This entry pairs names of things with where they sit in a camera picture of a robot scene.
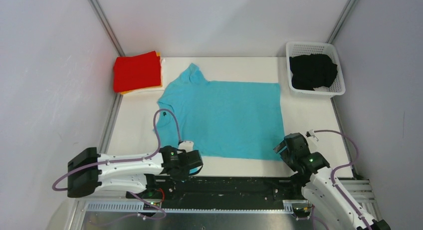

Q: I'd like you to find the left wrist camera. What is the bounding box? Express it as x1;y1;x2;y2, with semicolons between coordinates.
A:
178;141;194;152

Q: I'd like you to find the white plastic basket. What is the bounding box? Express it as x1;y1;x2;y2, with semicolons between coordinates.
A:
285;41;346;98

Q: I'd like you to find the right controller board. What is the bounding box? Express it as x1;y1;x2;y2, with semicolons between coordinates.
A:
292;206;312;220

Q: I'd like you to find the left controller board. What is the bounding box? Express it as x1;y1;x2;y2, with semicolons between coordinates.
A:
143;202;161;211

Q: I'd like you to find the cyan t-shirt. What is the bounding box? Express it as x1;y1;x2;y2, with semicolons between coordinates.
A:
157;64;288;177

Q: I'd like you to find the black t-shirt in basket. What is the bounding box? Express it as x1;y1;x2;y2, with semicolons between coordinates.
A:
289;54;338;91

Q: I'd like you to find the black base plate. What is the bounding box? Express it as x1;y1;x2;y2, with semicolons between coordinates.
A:
137;176;311;211

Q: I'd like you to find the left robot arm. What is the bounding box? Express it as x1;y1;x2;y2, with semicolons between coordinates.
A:
67;146;203;198

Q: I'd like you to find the white garment in basket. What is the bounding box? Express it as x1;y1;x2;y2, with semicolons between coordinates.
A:
313;86;331;92

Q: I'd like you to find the controller board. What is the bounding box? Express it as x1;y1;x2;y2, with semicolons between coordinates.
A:
143;202;161;211
292;206;312;220

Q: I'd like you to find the aluminium frame rail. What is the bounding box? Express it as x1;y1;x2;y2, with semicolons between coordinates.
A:
71;179;381;230

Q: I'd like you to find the folded white t-shirt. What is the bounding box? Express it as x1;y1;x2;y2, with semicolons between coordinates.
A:
121;56;166;95

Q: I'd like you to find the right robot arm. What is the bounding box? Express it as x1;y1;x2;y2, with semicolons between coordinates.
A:
273;131;390;230

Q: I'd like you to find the folded red t-shirt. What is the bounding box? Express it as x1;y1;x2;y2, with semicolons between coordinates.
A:
113;50;162;93

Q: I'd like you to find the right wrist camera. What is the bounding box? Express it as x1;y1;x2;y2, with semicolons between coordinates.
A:
306;129;319;142

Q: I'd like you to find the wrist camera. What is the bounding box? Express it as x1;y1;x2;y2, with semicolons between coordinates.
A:
306;129;319;142
178;141;194;152

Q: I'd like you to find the folded orange t-shirt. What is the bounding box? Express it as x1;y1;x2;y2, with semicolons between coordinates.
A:
119;51;163;96

